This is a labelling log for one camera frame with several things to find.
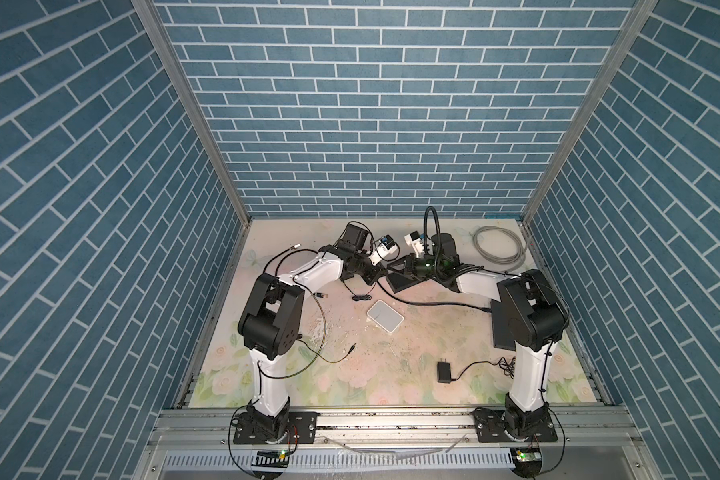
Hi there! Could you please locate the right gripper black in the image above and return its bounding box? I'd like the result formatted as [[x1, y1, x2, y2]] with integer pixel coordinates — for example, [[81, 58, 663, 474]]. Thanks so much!
[[386, 254, 443, 282]]

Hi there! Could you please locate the long black cable loop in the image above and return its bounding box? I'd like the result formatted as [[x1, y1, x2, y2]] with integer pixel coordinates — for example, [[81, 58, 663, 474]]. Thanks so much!
[[261, 242, 494, 313]]

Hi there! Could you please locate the black ribbed box device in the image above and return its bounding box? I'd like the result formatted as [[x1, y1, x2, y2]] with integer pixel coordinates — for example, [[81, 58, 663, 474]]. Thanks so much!
[[386, 271, 423, 293]]

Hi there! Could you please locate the grey ethernet cable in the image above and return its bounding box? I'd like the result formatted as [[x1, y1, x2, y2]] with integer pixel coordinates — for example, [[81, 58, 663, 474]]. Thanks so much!
[[471, 226, 527, 272]]

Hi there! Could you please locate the dark grey network switch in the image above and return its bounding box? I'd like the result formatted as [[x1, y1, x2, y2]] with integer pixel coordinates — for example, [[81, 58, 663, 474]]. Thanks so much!
[[490, 300, 516, 351]]

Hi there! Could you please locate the black power adapter with plug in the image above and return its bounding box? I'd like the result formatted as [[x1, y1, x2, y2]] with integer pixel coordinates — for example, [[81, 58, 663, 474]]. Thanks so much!
[[436, 355, 517, 385]]

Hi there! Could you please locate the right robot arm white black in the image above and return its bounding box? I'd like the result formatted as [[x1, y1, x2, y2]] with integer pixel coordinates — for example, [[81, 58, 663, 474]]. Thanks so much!
[[398, 231, 569, 441]]

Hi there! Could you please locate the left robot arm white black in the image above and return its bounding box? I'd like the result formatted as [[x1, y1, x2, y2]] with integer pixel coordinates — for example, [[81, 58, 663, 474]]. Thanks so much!
[[238, 240, 397, 443]]

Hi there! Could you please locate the white small router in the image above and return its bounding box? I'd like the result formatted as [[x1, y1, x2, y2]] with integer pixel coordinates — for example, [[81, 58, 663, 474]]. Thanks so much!
[[366, 300, 404, 334]]

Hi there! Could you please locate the black adapter left side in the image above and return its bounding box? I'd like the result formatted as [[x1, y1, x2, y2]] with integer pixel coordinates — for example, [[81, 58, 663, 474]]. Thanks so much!
[[296, 335, 358, 365]]

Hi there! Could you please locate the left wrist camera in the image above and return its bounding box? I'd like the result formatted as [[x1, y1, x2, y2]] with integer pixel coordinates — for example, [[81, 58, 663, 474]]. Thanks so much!
[[339, 222, 399, 263]]

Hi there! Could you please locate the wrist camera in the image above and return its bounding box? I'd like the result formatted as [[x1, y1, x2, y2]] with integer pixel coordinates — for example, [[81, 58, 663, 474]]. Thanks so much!
[[404, 231, 434, 259], [339, 222, 399, 263]]

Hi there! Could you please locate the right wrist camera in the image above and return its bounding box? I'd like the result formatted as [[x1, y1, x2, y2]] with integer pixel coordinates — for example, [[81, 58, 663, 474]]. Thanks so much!
[[404, 231, 434, 259]]

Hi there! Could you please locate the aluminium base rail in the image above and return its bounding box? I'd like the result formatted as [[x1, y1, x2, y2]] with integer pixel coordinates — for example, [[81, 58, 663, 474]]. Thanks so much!
[[135, 404, 659, 479]]

